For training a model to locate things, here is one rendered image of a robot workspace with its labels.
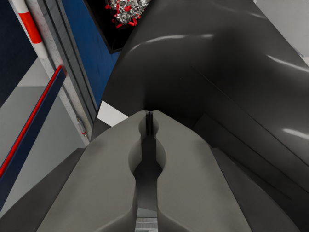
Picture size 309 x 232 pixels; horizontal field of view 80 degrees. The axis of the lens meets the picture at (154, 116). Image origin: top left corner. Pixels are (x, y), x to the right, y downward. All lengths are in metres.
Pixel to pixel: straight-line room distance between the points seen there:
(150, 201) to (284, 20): 1.39
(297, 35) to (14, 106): 1.93
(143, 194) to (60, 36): 0.31
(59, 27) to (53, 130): 0.96
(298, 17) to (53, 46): 1.38
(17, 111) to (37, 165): 0.49
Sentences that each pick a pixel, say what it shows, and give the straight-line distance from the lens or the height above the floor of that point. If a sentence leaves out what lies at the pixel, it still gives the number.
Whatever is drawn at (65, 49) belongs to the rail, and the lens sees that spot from 0.40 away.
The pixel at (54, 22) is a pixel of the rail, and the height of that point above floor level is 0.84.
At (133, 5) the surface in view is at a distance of 0.31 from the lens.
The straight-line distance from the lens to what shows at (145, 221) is 0.93.
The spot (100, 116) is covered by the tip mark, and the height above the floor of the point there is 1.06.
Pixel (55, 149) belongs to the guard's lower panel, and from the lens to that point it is 1.20.
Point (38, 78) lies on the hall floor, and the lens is 1.70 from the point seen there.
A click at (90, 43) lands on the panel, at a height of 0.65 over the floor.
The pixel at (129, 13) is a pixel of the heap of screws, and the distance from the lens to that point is 0.33.
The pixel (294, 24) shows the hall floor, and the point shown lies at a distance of 1.53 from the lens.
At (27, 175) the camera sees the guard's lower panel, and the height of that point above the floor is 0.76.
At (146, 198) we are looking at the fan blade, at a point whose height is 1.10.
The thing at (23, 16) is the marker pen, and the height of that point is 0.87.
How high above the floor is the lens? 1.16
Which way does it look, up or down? 41 degrees down
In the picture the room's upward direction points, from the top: 179 degrees clockwise
